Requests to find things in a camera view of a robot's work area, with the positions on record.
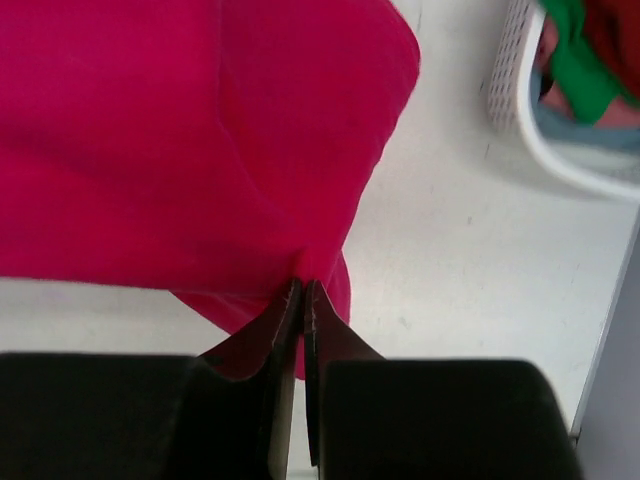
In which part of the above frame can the bright red t shirt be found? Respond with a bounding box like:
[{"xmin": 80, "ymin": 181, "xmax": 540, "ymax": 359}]
[{"xmin": 0, "ymin": 0, "xmax": 422, "ymax": 382}]

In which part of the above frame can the white plastic laundry basket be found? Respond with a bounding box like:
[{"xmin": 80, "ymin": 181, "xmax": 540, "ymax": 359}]
[{"xmin": 487, "ymin": 1, "xmax": 639, "ymax": 203}]

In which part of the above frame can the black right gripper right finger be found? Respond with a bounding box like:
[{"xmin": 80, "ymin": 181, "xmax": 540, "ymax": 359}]
[{"xmin": 304, "ymin": 281, "xmax": 583, "ymax": 479}]

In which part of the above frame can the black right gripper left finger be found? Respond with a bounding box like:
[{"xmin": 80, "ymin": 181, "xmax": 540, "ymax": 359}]
[{"xmin": 1, "ymin": 279, "xmax": 303, "ymax": 479}]

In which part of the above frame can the green t shirt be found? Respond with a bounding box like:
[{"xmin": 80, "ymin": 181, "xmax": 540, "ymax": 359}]
[{"xmin": 539, "ymin": 0, "xmax": 639, "ymax": 125}]

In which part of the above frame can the dark red folded t shirt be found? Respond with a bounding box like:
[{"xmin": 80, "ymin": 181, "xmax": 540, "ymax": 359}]
[{"xmin": 582, "ymin": 0, "xmax": 639, "ymax": 106}]

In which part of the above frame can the light blue t shirt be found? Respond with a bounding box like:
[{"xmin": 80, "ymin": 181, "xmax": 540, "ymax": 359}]
[{"xmin": 530, "ymin": 69, "xmax": 639, "ymax": 156}]

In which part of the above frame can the pink t shirt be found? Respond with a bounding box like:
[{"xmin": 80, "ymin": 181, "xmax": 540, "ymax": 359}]
[{"xmin": 534, "ymin": 17, "xmax": 639, "ymax": 129}]

